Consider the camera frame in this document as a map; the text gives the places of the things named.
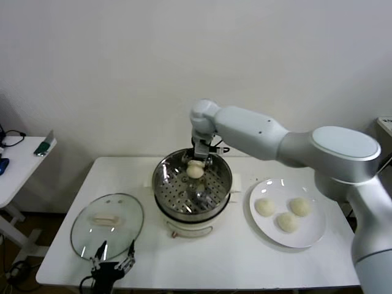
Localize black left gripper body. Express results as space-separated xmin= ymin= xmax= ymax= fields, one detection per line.
xmin=91 ymin=261 xmax=127 ymax=294

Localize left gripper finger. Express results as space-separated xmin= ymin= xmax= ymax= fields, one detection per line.
xmin=115 ymin=240 xmax=137 ymax=272
xmin=89 ymin=241 xmax=108 ymax=271

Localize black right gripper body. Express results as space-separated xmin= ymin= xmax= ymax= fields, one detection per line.
xmin=190 ymin=137 xmax=213 ymax=162

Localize white steamed baozi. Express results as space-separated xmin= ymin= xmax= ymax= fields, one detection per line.
xmin=276 ymin=212 xmax=300 ymax=234
xmin=255 ymin=198 xmax=276 ymax=218
xmin=288 ymin=197 xmax=312 ymax=217
xmin=186 ymin=159 xmax=205 ymax=180

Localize round glass pot lid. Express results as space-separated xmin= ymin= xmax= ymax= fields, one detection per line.
xmin=70 ymin=193 xmax=145 ymax=263

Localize stainless steel steamer basket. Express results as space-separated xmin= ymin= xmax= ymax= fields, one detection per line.
xmin=143 ymin=148 xmax=242 ymax=216

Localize white side table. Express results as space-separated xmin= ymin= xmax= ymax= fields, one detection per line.
xmin=0 ymin=136 xmax=58 ymax=257

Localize white round plate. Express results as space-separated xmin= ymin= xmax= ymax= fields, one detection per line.
xmin=248 ymin=179 xmax=326 ymax=249

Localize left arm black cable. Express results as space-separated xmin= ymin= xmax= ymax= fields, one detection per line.
xmin=79 ymin=274 xmax=95 ymax=292

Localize black floor cables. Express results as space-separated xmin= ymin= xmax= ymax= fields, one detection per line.
xmin=5 ymin=259 xmax=35 ymax=292

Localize green handled tool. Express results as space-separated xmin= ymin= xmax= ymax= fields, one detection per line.
xmin=32 ymin=130 xmax=55 ymax=158

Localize thin black cable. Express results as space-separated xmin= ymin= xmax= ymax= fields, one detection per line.
xmin=0 ymin=124 xmax=26 ymax=151

